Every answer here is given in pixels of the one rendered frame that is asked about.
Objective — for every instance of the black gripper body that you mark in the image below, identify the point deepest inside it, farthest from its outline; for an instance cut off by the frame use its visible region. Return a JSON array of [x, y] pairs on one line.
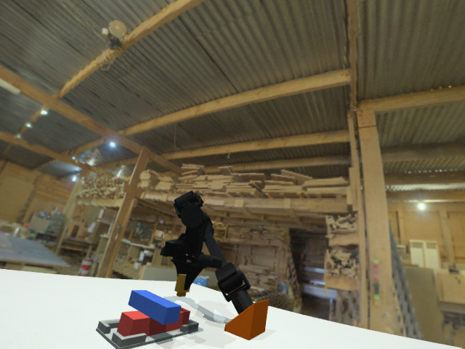
[[200, 259]]

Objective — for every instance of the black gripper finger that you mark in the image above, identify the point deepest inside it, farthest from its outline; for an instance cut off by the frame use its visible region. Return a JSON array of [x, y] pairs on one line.
[[192, 273], [180, 267]]

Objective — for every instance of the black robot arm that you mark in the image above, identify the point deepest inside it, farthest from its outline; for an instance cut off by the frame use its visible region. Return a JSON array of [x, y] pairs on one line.
[[188, 209]]

